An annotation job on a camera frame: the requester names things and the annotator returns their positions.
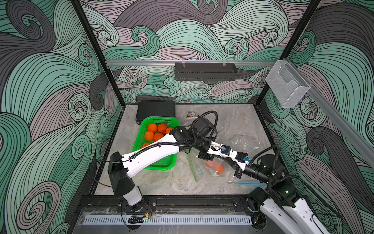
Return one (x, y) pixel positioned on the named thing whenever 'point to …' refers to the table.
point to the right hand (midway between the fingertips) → (223, 157)
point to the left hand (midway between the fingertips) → (219, 149)
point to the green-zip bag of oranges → (200, 171)
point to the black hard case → (158, 108)
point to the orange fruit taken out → (152, 127)
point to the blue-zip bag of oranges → (247, 183)
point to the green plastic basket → (142, 123)
